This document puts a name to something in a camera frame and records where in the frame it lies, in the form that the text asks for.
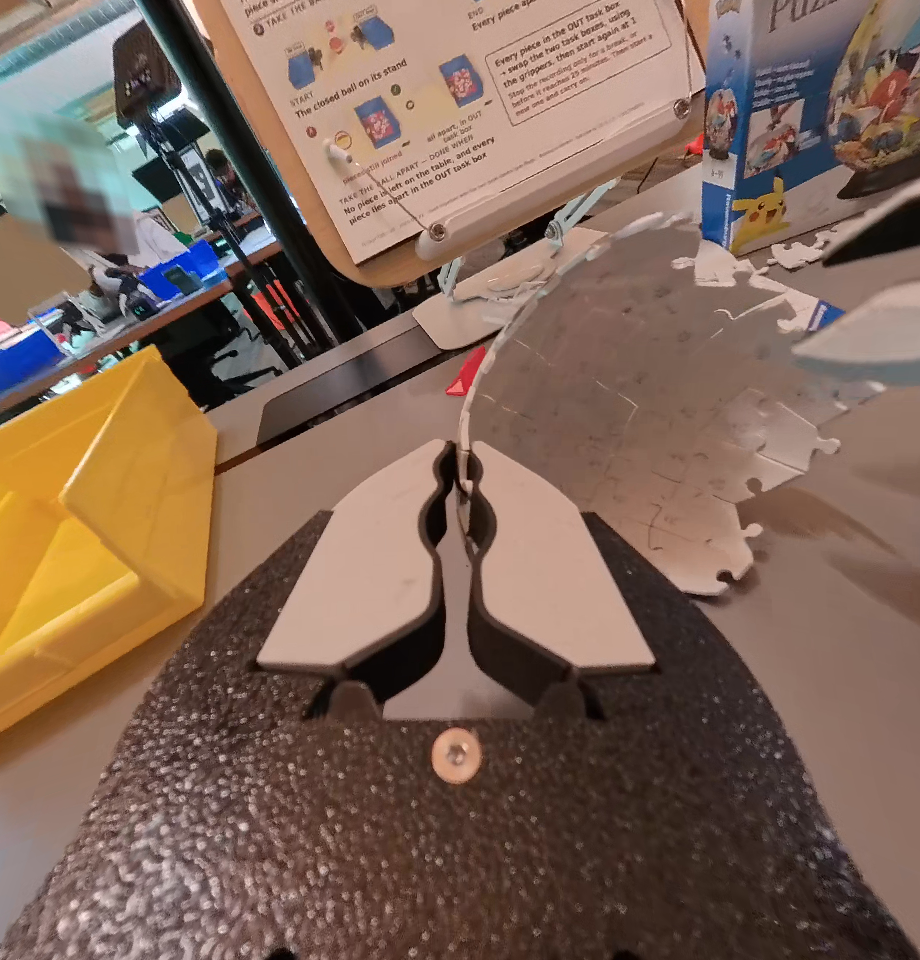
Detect yellow plastic bin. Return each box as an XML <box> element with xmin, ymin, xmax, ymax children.
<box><xmin>0</xmin><ymin>345</ymin><xmax>218</xmax><ymax>745</ymax></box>

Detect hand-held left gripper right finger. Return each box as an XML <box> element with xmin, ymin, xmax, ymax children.
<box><xmin>463</xmin><ymin>440</ymin><xmax>658</xmax><ymax>706</ymax></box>

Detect printed instruction sheet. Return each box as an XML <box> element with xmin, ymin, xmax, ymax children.
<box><xmin>220</xmin><ymin>0</ymin><xmax>695</xmax><ymax>265</ymax></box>

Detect small red plastic block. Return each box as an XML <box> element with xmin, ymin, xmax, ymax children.
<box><xmin>445</xmin><ymin>345</ymin><xmax>488</xmax><ymax>397</ymax></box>

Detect blue puzzle box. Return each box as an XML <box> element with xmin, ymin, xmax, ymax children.
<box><xmin>701</xmin><ymin>0</ymin><xmax>920</xmax><ymax>258</ymax></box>

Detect folded paper instruction leaflet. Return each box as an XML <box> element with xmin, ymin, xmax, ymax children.
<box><xmin>775</xmin><ymin>288</ymin><xmax>847</xmax><ymax>335</ymax></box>

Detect long wooden workbench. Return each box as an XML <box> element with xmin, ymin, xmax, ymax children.
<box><xmin>0</xmin><ymin>232</ymin><xmax>284</xmax><ymax>421</ymax></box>

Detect blue plastic bin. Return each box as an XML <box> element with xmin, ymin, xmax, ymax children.
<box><xmin>0</xmin><ymin>322</ymin><xmax>74</xmax><ymax>400</ymax></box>
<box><xmin>139</xmin><ymin>240</ymin><xmax>222</xmax><ymax>301</ymax></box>

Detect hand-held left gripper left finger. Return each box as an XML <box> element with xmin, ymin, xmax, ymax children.
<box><xmin>256</xmin><ymin>440</ymin><xmax>455</xmax><ymax>702</ymax></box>

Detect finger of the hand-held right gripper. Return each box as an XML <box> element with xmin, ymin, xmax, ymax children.
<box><xmin>820</xmin><ymin>171</ymin><xmax>920</xmax><ymax>269</ymax></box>
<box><xmin>793</xmin><ymin>281</ymin><xmax>920</xmax><ymax>393</ymax></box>

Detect instruction sheet on board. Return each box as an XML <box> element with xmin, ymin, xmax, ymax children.
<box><xmin>182</xmin><ymin>0</ymin><xmax>712</xmax><ymax>290</ymax></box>

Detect partly built puzzle ball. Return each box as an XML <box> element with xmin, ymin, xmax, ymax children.
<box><xmin>456</xmin><ymin>212</ymin><xmax>843</xmax><ymax>599</ymax></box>

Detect white stand base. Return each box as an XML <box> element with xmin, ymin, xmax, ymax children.
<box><xmin>413</xmin><ymin>227</ymin><xmax>612</xmax><ymax>351</ymax></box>

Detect puzzle pieces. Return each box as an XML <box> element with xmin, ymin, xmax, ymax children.
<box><xmin>767</xmin><ymin>221</ymin><xmax>862</xmax><ymax>273</ymax></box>

